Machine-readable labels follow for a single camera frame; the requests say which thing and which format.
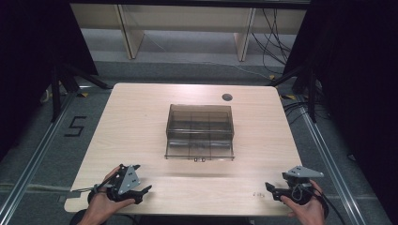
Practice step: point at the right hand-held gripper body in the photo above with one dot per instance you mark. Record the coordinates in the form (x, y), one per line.
(301, 172)

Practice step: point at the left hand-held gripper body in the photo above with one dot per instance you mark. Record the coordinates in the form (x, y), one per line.
(127, 182)

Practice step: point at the small clear trinket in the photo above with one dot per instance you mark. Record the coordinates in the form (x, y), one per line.
(258, 194)

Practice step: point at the clear smoky drawer box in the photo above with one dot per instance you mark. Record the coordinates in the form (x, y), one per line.
(200, 131)

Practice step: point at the person's right hand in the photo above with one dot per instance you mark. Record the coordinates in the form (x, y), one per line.
(309, 212)

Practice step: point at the person's left hand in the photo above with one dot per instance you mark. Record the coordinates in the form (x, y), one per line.
(99, 206)

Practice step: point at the black metal stand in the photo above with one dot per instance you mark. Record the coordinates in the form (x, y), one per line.
(311, 93)
(56, 93)

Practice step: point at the round grey table grommet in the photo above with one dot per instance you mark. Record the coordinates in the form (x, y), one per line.
(227, 97)

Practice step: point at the dark curtain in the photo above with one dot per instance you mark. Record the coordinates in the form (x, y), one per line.
(31, 62)
(359, 78)

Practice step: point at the beige wooden shelf unit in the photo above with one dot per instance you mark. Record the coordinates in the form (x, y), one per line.
(187, 18)

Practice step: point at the aluminium floor rail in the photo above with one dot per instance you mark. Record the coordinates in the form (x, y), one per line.
(34, 159)
(331, 168)

